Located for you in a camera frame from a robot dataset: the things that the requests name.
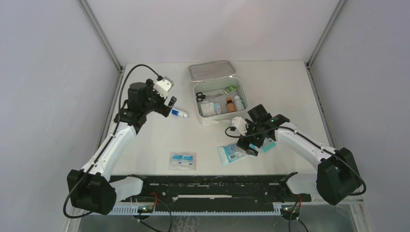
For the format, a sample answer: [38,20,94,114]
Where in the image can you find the white blue tube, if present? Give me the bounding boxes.
[171,108,190,118]

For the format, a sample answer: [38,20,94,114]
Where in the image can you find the white plastic bottle green label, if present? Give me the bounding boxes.
[234,95,245,111]

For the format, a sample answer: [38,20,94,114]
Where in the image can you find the small teal mask packet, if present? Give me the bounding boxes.
[260,138,276,153]

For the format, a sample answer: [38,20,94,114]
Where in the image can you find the clear bag white gauze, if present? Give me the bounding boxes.
[200,102,216,117]

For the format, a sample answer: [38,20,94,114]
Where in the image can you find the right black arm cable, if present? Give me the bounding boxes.
[224,125,367,197]

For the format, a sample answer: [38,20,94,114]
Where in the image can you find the white medicine kit case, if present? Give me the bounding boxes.
[188,60,249,126]

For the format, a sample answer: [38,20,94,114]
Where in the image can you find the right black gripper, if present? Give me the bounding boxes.
[237,119,265,156]

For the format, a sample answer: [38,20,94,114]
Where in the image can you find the bag of blue packets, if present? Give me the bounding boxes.
[169,152,196,171]

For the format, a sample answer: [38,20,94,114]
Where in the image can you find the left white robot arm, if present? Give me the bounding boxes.
[65,77,176,215]

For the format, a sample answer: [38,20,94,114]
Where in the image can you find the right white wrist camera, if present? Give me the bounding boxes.
[231,116,248,135]

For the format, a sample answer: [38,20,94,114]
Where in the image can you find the large blue white pouch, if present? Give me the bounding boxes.
[217,144,247,165]

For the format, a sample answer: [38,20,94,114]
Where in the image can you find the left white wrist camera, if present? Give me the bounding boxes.
[153,76,174,99]

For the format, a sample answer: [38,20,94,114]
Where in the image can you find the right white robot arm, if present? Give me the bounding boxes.
[228,104,367,205]

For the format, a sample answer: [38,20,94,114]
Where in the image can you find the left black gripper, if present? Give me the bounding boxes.
[141,79,176,117]

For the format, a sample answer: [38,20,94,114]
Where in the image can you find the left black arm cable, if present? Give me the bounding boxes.
[62,64,164,219]

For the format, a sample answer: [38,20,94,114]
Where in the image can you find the small green medicine box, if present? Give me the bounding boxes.
[224,85,237,95]

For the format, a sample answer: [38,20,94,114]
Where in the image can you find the black handled scissors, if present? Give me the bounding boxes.
[195,92,223,102]

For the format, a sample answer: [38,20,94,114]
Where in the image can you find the clear bag gauze pad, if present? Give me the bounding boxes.
[213,102,221,115]

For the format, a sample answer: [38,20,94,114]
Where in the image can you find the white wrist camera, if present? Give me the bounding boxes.
[231,116,248,135]
[153,76,174,99]

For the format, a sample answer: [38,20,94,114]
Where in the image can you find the brown bottle orange cap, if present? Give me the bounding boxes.
[226,98,237,113]

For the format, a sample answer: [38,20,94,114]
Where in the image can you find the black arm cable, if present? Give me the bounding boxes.
[62,64,164,219]
[224,125,367,197]

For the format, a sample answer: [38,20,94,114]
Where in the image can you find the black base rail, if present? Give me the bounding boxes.
[110,174,325,216]

